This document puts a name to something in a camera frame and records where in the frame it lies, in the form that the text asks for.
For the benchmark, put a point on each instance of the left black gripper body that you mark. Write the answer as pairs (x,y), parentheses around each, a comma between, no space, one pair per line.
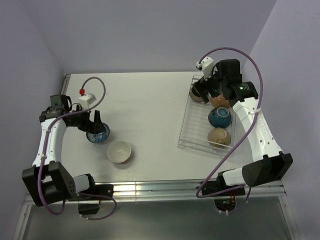
(81,121)

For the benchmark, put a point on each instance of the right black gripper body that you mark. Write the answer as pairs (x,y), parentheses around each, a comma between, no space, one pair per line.
(214,85)

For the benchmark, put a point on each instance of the blue white floral bowl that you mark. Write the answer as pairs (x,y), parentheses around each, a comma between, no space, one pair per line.
(99,138)

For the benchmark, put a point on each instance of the large tan pink-outside bowl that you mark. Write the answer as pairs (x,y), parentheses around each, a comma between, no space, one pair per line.
(220,101)

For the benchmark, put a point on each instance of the small tan patterned bowl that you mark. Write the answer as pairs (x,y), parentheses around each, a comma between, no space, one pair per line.
(194,95)

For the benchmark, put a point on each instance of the white plain bowl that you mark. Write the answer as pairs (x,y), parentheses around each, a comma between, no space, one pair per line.
(119,151)

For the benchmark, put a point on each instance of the tan blue-outside bowl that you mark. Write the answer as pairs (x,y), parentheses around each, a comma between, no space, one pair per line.
(220,117)

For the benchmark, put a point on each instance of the black glossy bowl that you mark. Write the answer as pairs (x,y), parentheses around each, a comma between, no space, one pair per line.
(219,137)

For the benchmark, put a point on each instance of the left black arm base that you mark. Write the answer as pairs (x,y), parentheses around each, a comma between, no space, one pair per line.
(91,203)

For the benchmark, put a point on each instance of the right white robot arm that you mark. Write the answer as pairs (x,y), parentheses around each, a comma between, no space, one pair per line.
(269,162)

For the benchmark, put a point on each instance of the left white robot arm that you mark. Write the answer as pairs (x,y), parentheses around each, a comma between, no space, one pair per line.
(47,180)

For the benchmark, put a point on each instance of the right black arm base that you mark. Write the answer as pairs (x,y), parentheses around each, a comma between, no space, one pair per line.
(229,194)

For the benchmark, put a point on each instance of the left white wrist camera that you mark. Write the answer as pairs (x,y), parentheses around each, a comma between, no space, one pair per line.
(87,100)

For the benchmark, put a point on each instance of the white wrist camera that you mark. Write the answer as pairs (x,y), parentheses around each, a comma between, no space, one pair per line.
(206,66)
(87,100)

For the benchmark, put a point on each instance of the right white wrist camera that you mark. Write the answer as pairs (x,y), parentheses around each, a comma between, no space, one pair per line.
(206,66)

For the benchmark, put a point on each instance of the white wire dish rack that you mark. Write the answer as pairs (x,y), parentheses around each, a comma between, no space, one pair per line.
(196,127)

